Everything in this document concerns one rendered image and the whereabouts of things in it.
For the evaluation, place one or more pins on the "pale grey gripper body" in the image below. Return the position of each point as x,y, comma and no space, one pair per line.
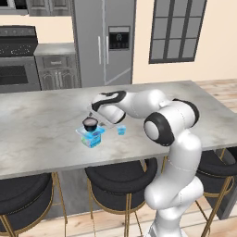
102,119

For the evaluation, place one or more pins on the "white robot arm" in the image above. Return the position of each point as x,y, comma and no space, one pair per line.
182,154

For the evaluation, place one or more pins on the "dark round yogurt cup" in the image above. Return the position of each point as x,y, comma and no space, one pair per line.
90,124

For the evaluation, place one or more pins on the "large blue yogurt container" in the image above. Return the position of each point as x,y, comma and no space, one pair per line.
91,139

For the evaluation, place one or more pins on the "black stool with gold legs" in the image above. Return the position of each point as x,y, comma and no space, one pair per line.
216,169
118,182
24,197

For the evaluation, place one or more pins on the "grey base cupboard run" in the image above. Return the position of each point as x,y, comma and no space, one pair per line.
57,69

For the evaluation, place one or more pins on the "grey steel fridge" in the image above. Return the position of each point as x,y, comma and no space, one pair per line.
92,43

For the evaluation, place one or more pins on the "black and steel oven range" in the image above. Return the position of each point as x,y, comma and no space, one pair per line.
17,64

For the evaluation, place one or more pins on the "dark framed window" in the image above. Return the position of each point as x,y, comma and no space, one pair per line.
177,29

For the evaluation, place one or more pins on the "steel microwave oven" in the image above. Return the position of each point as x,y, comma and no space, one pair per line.
12,6

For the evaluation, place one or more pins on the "grey wall cupboards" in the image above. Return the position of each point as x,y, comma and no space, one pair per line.
49,6

